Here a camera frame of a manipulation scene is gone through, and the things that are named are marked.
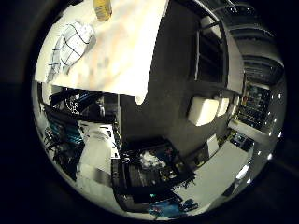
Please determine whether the white desk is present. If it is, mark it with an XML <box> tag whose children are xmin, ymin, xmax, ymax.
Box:
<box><xmin>174</xmin><ymin>140</ymin><xmax>254</xmax><ymax>213</ymax></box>

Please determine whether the large white cushion block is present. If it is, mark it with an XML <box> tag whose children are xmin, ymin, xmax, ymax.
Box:
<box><xmin>187</xmin><ymin>96</ymin><xmax>221</xmax><ymax>127</ymax></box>

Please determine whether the dark shelf unit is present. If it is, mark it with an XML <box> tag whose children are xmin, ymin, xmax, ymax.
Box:
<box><xmin>193</xmin><ymin>16</ymin><xmax>230</xmax><ymax>86</ymax></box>

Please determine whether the small white cushion block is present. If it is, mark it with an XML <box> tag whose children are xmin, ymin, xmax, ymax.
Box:
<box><xmin>215</xmin><ymin>96</ymin><xmax>232</xmax><ymax>118</ymax></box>

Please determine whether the yellow label spray bottle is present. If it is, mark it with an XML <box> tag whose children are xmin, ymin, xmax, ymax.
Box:
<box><xmin>93</xmin><ymin>0</ymin><xmax>113</xmax><ymax>22</ymax></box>

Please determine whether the black equipment cart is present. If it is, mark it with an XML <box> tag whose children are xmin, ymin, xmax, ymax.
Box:
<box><xmin>110</xmin><ymin>138</ymin><xmax>196</xmax><ymax>204</ymax></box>

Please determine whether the white checked cloth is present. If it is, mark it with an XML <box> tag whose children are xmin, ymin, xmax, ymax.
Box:
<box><xmin>46</xmin><ymin>21</ymin><xmax>97</xmax><ymax>84</ymax></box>

